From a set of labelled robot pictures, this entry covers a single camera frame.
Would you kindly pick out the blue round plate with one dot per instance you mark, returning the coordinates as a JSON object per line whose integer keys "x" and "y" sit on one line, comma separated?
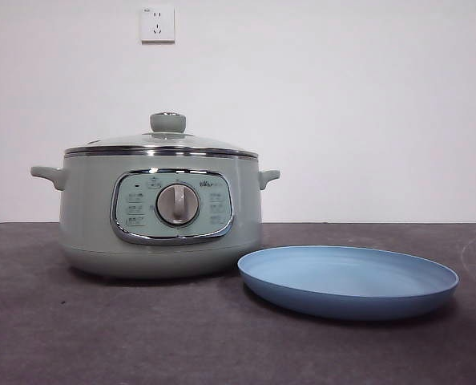
{"x": 342, "y": 305}

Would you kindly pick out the pale green electric steamer pot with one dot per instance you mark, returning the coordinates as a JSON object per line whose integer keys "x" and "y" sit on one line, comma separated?
{"x": 89, "y": 208}

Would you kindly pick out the white wall power socket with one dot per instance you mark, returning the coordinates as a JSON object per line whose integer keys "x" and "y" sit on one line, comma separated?
{"x": 158, "y": 24}

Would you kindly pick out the glass lid with green knob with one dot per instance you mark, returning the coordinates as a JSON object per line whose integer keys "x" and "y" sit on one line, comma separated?
{"x": 168, "y": 122}

